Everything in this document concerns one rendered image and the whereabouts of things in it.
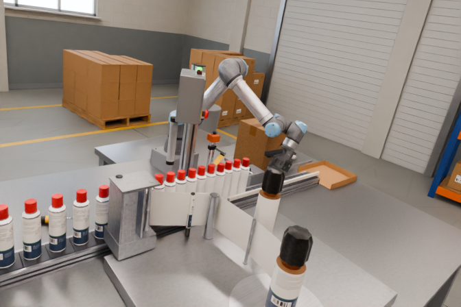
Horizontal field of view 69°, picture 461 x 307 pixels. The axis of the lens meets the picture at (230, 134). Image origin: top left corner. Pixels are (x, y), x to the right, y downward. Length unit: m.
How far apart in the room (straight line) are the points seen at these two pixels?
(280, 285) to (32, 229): 0.77
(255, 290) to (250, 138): 1.09
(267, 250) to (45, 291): 0.70
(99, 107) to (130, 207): 3.81
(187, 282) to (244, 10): 6.31
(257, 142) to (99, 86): 3.17
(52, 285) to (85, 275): 0.10
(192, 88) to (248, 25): 5.86
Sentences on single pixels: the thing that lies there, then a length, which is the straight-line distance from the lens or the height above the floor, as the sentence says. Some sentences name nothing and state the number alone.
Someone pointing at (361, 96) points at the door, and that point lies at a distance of 5.87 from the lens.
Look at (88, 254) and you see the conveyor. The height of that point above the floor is 0.86.
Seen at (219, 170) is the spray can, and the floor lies 1.06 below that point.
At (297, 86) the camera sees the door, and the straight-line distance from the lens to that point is 6.37.
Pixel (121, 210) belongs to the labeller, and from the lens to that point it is 1.15.
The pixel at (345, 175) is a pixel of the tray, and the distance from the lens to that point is 2.43.
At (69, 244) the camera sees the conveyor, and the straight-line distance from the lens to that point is 1.35.
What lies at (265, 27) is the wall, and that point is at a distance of 6.87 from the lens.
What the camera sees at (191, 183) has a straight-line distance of 1.44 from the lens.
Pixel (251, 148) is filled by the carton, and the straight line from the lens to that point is 2.08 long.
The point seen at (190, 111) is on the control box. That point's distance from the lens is 1.34.
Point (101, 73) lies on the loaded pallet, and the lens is 4.79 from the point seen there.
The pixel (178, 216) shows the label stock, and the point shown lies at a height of 0.96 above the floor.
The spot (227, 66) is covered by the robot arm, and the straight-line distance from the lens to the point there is 1.74.
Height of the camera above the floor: 1.70
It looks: 19 degrees down
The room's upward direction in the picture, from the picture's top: 10 degrees clockwise
